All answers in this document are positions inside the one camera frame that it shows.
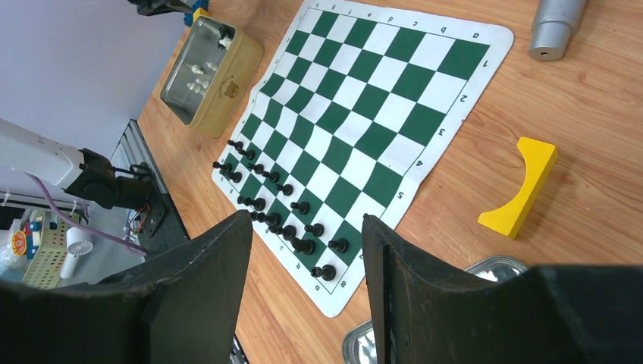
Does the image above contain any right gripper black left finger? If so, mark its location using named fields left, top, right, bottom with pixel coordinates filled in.
left=1, top=210, right=252, bottom=363

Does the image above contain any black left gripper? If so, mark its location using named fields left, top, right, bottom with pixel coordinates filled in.
left=128, top=0, right=193, bottom=17

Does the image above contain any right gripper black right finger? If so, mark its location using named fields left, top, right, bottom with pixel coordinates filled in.
left=362, top=215, right=642, bottom=363

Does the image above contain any silver tin lid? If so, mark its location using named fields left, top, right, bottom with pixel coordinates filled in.
left=342, top=255, right=529, bottom=363

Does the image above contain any gold tin box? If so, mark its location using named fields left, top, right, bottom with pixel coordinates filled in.
left=160, top=16, right=264, bottom=138

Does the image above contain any black pawn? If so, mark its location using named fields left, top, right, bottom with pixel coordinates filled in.
left=290, top=202, right=310, bottom=215
left=237, top=149, right=256, bottom=160
left=261, top=171, right=280, bottom=184
left=246, top=163, right=264, bottom=175
left=328, top=238, right=349, bottom=253

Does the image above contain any black king piece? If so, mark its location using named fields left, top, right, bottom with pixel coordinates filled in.
left=250, top=211, right=281, bottom=227

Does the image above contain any black bishop chess piece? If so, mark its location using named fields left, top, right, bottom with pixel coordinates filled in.
left=237, top=196, right=265, bottom=212

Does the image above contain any black queen piece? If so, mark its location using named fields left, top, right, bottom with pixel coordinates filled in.
left=268, top=225, right=296, bottom=241

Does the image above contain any black rook chess piece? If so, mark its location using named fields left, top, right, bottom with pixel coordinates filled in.
left=212, top=162, right=233, bottom=174

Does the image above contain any green white chess board mat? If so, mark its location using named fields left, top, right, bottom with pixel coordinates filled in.
left=212, top=1, right=514, bottom=318

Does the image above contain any black knight chess piece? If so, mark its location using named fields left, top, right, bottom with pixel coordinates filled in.
left=290, top=237, right=316, bottom=255

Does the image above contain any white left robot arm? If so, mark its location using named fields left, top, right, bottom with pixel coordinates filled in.
left=1, top=1, right=185, bottom=199

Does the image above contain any blue brick near left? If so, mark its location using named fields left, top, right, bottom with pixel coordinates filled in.
left=183, top=8, right=209, bottom=27

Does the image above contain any white basket background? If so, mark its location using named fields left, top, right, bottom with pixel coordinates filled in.
left=0, top=211, right=94, bottom=290

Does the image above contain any yellow arch block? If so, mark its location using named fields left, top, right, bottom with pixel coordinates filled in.
left=477, top=136, right=558, bottom=239

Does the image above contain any grey microphone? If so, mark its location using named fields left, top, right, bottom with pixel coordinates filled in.
left=527, top=0, right=586, bottom=61

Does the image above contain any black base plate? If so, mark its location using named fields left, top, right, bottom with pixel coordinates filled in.
left=108, top=118, right=249, bottom=364

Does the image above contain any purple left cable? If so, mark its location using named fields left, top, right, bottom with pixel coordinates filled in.
left=25, top=173, right=149, bottom=257

